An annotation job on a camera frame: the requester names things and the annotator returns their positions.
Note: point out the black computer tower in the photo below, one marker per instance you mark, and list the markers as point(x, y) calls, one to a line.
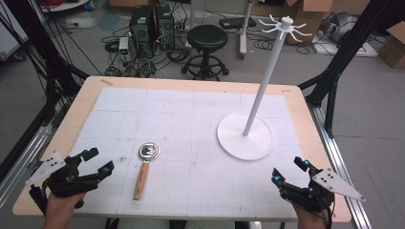
point(140, 28)
point(165, 27)

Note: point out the person's left hand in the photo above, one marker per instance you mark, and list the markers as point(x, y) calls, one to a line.
point(62, 208)

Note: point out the person's right hand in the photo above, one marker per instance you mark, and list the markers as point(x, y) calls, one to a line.
point(309, 219)

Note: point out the open cardboard box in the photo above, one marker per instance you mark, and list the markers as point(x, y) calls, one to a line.
point(309, 19)

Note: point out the white grid mat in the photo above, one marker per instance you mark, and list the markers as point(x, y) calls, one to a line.
point(184, 127)

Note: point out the black round stool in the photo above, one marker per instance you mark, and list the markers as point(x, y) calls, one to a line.
point(207, 41)

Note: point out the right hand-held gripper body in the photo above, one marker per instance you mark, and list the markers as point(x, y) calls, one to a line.
point(313, 194)

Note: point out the white round table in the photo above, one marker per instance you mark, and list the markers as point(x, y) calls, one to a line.
point(63, 4)

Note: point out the small grey power box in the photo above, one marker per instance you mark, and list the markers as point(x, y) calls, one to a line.
point(123, 47)

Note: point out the black metal frame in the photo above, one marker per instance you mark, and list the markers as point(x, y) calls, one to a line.
point(337, 70)
point(47, 63)

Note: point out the aluminium rail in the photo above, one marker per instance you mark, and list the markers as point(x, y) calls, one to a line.
point(337, 152)
point(22, 162)

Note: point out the white stand post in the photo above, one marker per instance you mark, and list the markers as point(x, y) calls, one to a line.
point(245, 31)

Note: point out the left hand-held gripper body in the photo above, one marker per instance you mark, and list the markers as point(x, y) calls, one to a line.
point(68, 184)

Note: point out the white hook rack stand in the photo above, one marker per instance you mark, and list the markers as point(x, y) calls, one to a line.
point(246, 136)

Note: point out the grey helmet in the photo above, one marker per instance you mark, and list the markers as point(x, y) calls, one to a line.
point(342, 27)

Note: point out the closed cardboard box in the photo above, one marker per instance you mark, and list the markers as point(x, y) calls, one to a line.
point(393, 47)

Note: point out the flat black device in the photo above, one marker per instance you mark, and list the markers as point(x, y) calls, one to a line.
point(237, 23)

